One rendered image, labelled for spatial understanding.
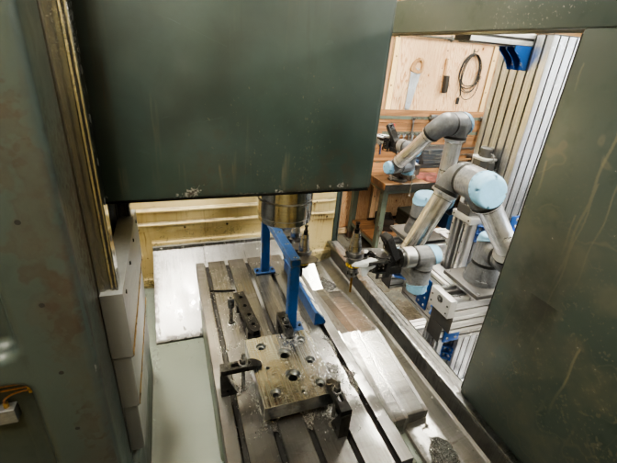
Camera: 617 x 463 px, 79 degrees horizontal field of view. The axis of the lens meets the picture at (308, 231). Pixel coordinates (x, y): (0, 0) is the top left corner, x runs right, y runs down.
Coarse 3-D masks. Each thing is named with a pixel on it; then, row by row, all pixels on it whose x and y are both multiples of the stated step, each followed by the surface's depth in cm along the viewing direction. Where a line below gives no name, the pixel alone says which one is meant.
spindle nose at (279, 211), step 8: (264, 200) 103; (272, 200) 101; (280, 200) 101; (288, 200) 101; (296, 200) 101; (304, 200) 103; (264, 208) 104; (272, 208) 102; (280, 208) 102; (288, 208) 102; (296, 208) 102; (304, 208) 104; (264, 216) 105; (272, 216) 103; (280, 216) 103; (288, 216) 103; (296, 216) 104; (304, 216) 105; (272, 224) 105; (280, 224) 104; (288, 224) 104; (296, 224) 105; (304, 224) 107
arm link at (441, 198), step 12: (456, 168) 132; (444, 180) 137; (444, 192) 137; (432, 204) 140; (444, 204) 139; (420, 216) 144; (432, 216) 141; (420, 228) 143; (432, 228) 143; (408, 240) 146; (420, 240) 144
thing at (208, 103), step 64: (128, 0) 68; (192, 0) 71; (256, 0) 74; (320, 0) 78; (384, 0) 82; (128, 64) 72; (192, 64) 75; (256, 64) 79; (320, 64) 84; (384, 64) 89; (128, 128) 76; (192, 128) 80; (256, 128) 85; (320, 128) 90; (128, 192) 82; (192, 192) 86; (256, 192) 92; (320, 192) 98
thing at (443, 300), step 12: (432, 288) 169; (456, 288) 171; (432, 300) 170; (444, 300) 162; (456, 300) 160; (468, 300) 163; (480, 300) 164; (444, 312) 163; (456, 312) 163; (468, 312) 165
